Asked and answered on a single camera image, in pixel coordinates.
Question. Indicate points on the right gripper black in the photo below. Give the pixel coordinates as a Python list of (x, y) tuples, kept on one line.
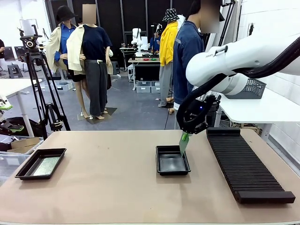
[(200, 110)]

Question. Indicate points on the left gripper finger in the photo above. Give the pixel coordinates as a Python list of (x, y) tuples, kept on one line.
[(5, 107), (14, 129)]

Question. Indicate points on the green perforated circuit board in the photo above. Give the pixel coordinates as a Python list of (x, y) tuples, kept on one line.
[(184, 147), (47, 166)]

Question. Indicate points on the black ESD tray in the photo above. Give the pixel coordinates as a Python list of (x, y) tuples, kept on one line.
[(28, 167), (172, 164)]

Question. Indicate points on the small white background robot arm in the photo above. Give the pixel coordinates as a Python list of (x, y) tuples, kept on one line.
[(136, 44)]

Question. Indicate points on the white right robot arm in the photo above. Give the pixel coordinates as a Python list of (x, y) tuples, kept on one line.
[(234, 58)]

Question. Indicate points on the brown cardboard box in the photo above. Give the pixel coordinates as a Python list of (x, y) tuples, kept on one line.
[(23, 143)]

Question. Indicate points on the black bag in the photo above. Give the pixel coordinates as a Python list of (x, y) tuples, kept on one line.
[(32, 126)]

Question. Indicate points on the white desk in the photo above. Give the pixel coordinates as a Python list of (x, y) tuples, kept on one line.
[(14, 86)]

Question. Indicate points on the large clear plastic bin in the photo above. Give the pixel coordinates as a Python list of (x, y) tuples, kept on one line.
[(9, 164)]

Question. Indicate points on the black step stool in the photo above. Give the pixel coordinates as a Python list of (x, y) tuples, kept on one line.
[(14, 66)]

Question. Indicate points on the dark computer monitor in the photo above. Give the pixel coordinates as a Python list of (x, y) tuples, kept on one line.
[(8, 54)]

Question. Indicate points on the clear plastic storage box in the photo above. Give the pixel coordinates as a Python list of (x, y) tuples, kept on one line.
[(155, 88), (143, 88)]

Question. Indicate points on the bystander in black shirt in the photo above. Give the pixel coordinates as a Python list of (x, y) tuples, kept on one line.
[(1, 49)]

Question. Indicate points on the black slotted board rack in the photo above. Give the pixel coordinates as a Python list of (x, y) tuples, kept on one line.
[(243, 164)]

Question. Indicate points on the clear floor storage bin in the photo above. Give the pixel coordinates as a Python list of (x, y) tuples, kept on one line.
[(66, 86)]

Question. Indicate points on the white side table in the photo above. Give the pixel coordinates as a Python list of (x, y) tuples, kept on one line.
[(257, 110)]

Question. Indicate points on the worker in blue jacket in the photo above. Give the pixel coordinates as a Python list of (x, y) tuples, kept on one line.
[(187, 58)]

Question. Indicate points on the grey woven plastic basket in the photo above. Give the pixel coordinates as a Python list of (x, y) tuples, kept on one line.
[(255, 90)]

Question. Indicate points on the mannequin with black hat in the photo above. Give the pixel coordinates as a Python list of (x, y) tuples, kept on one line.
[(52, 47)]

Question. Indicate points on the small whiteboard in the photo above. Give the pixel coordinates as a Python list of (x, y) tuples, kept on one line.
[(25, 25)]

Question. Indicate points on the white computer tower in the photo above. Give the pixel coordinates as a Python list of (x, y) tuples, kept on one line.
[(131, 72)]

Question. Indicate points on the mannequin with yellow jacket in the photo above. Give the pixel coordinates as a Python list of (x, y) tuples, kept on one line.
[(167, 47)]

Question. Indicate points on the background work table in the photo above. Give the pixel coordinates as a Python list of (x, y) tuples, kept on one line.
[(140, 60)]

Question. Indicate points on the background person in blue shirt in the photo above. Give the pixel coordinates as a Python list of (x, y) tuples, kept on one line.
[(155, 43)]

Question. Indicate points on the small black stool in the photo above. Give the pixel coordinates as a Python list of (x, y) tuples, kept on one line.
[(115, 66)]

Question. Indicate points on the mannequin with navy tee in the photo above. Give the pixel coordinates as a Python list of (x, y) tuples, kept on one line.
[(96, 42)]

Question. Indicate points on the white leaning panels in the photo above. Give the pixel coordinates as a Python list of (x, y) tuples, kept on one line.
[(232, 23)]

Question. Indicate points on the black light stand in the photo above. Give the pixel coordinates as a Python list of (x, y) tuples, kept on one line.
[(251, 29)]

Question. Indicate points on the black camera tripod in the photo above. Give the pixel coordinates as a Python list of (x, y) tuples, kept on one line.
[(30, 44)]

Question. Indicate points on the dark mannequin base plate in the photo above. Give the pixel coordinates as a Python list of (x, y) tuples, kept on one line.
[(110, 111)]

